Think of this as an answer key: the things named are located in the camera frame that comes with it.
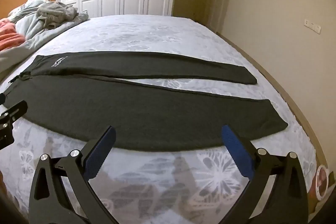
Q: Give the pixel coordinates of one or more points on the light blue duvet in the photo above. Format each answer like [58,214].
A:
[29,22]

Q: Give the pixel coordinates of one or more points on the coral blanket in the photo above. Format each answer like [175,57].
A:
[9,35]

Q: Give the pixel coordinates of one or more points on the bed with butterfly sheet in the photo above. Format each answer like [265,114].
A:
[144,35]

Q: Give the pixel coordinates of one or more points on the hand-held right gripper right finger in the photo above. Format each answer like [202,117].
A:
[236,151]

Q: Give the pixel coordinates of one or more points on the crumpled grey garment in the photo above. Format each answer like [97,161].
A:
[56,14]

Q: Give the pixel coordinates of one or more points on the dark grey pants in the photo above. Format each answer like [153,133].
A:
[131,108]

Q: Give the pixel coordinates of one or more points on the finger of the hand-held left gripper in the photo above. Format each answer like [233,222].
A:
[2,99]
[15,109]

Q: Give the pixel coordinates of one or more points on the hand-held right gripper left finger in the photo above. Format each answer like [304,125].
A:
[101,151]

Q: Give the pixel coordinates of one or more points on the white wall socket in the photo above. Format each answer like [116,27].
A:
[317,28]
[308,23]

